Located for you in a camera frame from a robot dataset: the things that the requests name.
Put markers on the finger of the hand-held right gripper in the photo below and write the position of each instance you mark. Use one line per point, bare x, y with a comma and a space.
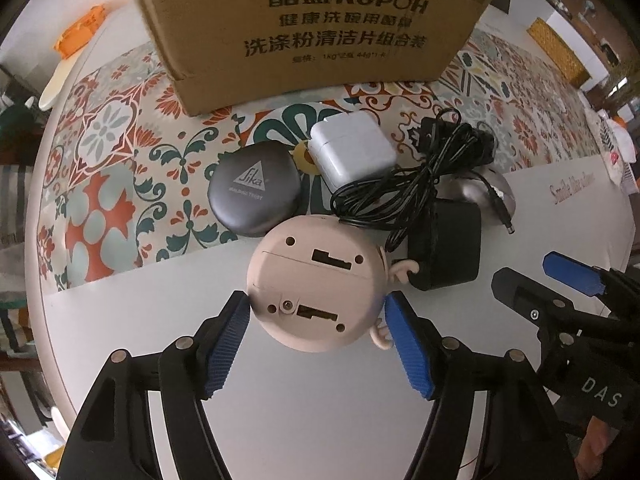
575, 272
525, 295

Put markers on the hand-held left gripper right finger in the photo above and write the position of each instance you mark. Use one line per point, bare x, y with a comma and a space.
405, 345

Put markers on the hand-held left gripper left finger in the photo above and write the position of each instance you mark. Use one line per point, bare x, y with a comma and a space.
227, 345

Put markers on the silver computer mouse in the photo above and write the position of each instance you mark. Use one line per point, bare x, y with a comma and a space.
465, 191

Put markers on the round dark grey case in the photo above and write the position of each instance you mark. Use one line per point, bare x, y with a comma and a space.
255, 185

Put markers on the white charger block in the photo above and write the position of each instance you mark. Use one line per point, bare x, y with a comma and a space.
350, 152

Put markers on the brown cardboard box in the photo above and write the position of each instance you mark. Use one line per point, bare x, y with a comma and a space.
325, 35

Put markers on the white printed paper bag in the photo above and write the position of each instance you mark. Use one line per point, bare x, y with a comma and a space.
615, 150

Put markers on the patterned table runner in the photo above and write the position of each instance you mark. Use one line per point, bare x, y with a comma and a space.
110, 160

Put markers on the woven wicker box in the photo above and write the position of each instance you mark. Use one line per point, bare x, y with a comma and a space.
557, 47

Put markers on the dark green cloth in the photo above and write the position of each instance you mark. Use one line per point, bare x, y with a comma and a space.
17, 117

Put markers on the cream flower-shaped side table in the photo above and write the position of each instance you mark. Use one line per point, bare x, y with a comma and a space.
55, 85

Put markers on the orange plastic basket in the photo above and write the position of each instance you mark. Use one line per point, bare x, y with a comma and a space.
80, 30

